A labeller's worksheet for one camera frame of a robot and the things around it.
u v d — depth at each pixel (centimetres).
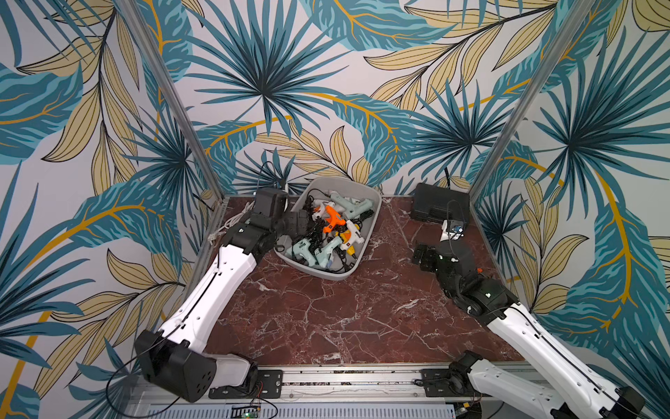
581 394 39
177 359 37
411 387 75
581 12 68
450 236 60
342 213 107
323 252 94
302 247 95
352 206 108
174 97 85
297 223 68
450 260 51
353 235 98
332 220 100
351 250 97
